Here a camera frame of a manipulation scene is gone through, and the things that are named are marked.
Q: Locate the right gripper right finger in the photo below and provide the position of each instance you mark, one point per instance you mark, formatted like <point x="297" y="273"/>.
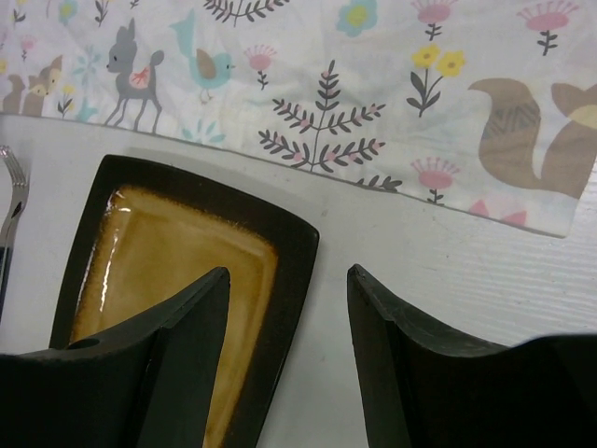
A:
<point x="382" y="325"/>

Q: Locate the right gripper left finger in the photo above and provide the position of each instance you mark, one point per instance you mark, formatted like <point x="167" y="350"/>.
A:
<point x="148" y="381"/>

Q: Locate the square black yellow plate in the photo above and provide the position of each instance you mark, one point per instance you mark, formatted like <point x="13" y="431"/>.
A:
<point x="148" y="230"/>

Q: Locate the animal print cloth placemat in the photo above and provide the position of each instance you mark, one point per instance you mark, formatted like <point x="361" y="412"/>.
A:
<point x="485" y="107"/>

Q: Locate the fork with teal handle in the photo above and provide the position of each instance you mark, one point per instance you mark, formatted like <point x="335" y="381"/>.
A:
<point x="19" y="197"/>

